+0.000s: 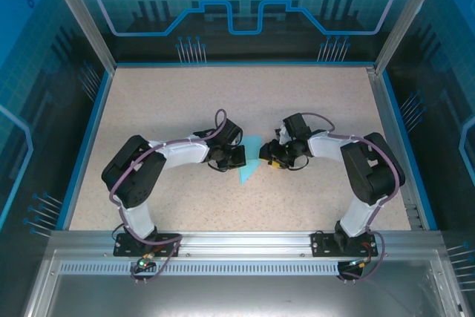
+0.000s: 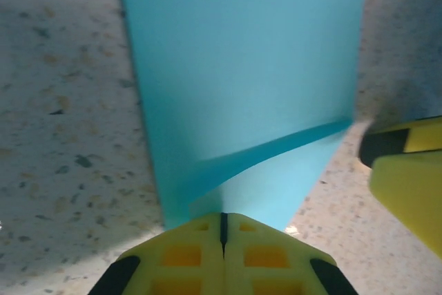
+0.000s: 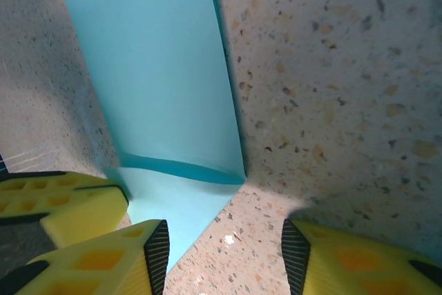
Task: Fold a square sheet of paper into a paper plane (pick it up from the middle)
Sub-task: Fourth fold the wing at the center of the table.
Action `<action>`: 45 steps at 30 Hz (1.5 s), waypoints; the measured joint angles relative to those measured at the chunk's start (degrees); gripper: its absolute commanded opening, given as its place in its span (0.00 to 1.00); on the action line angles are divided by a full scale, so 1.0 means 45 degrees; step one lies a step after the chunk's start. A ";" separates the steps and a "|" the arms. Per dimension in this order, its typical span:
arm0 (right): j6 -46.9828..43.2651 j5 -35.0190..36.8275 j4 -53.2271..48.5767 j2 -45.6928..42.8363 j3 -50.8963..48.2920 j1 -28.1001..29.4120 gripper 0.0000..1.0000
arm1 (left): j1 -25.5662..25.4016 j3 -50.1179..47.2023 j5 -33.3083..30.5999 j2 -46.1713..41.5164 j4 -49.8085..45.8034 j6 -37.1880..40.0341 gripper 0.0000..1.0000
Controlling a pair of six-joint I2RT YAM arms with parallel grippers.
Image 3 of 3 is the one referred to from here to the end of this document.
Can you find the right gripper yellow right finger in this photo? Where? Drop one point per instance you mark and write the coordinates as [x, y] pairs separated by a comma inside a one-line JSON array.
[[362, 267]]

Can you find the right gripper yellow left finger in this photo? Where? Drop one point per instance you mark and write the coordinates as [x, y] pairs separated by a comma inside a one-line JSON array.
[[103, 264]]

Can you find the light blue paper sheet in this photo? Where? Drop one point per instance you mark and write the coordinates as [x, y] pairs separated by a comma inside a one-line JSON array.
[[155, 67]]

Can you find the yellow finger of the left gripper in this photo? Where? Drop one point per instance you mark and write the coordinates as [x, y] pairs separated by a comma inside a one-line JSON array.
[[93, 208], [86, 180]]

